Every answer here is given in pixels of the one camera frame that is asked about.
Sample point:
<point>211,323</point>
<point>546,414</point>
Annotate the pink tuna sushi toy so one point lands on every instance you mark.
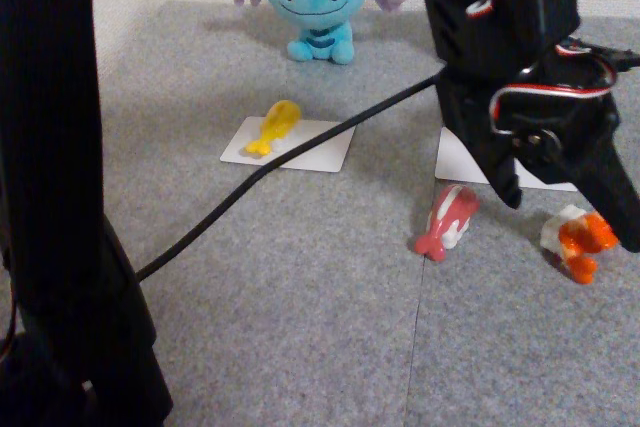
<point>450,212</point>

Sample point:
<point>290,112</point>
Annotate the grey carpet tile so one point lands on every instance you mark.
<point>300,297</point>
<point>525,347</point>

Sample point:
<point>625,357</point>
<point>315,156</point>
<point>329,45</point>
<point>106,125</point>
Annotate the black square camera mount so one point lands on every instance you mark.
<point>620,57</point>

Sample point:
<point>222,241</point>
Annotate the yellow egg sushi toy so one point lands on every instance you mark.
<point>279,124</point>

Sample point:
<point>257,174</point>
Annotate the white plastic card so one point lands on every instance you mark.
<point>325,154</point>
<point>452,162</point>

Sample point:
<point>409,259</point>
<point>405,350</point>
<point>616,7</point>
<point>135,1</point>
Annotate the orange shrimp sushi toy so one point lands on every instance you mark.
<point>580,239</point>

